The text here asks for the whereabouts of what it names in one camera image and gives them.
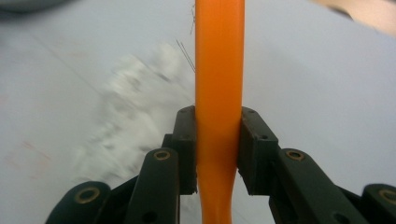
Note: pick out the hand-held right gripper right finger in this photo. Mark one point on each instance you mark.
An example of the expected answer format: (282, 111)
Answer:
(258, 155)

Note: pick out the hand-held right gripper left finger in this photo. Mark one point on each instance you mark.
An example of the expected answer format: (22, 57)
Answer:
(183, 149)

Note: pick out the pile of white paper scraps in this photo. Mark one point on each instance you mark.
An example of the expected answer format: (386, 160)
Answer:
(137, 109)

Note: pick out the orange brush with grey bristles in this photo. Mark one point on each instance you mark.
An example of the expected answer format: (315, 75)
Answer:
(219, 77)

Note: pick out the wooden table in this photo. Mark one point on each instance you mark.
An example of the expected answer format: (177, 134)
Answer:
(370, 15)

